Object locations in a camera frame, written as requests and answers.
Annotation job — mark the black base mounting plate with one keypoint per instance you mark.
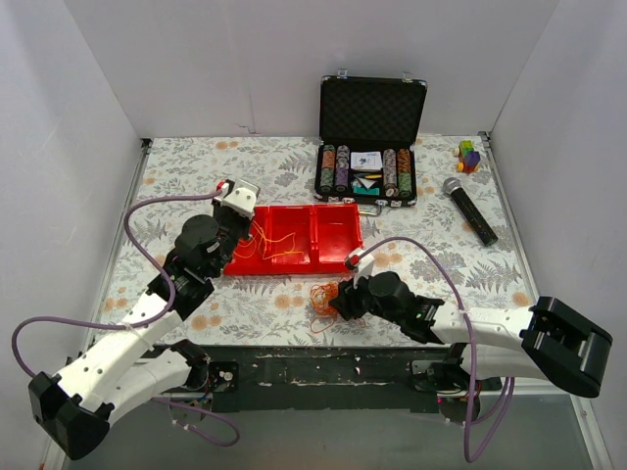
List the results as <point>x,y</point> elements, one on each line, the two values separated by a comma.
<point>316,378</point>

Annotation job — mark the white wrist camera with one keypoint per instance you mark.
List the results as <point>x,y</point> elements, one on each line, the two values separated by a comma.
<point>240,196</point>
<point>360,264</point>

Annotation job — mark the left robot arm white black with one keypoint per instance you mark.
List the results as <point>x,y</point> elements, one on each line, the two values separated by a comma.
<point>78,405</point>

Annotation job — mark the colourful toy block train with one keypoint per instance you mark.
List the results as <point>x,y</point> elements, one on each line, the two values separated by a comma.
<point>468,157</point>

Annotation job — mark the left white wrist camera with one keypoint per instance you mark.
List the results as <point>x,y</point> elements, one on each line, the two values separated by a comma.
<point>240,196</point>

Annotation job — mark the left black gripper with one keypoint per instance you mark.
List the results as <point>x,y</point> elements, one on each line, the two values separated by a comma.
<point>235,221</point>

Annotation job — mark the black handheld microphone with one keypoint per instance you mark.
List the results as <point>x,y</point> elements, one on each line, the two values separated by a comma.
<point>452,188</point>

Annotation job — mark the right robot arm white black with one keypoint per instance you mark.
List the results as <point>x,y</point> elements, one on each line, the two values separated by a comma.
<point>546,341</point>

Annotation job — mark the black poker chip case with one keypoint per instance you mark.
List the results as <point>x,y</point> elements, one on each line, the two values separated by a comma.
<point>363,114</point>

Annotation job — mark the orange rubber band tangle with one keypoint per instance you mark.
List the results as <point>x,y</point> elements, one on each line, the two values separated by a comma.
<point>325,315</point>

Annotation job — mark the red plastic compartment bin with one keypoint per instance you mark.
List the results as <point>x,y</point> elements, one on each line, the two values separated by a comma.
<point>326,233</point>

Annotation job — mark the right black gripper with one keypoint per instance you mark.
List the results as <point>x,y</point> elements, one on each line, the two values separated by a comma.
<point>344,304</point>

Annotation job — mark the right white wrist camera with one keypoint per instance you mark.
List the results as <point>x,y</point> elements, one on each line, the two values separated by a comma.
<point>360,264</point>

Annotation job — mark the white playing card box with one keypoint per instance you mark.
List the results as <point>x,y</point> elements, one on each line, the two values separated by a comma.
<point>366,161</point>

